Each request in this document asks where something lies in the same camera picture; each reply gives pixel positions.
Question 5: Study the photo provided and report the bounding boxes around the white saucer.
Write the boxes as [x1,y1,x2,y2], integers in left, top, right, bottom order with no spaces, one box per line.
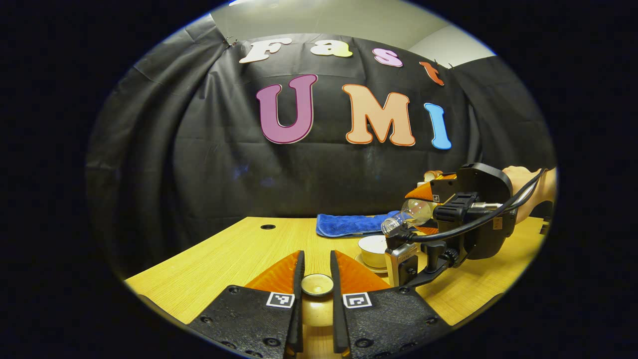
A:
[355,253,390,274]

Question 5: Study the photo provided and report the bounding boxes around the blue towel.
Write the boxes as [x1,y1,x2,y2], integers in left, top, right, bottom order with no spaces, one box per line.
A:
[316,211,402,238]

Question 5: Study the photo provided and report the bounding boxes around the white teacup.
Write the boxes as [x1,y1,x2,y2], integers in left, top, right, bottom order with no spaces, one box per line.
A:
[358,235,395,268]

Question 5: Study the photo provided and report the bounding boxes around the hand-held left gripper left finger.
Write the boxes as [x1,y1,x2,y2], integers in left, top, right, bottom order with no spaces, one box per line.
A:
[187,250,306,359]

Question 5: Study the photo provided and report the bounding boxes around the clear glass water bottle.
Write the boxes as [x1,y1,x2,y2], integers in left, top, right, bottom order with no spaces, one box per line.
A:
[381,198,440,235]

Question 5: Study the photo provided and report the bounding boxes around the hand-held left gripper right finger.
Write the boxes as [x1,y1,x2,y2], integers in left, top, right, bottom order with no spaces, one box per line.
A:
[329,250,452,359]

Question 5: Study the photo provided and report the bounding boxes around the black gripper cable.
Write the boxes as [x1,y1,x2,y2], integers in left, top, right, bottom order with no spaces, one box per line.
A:
[399,170,547,244]

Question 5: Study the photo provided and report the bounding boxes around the black backdrop cloth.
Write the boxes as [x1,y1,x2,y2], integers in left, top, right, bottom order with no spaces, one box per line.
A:
[85,27,556,280]

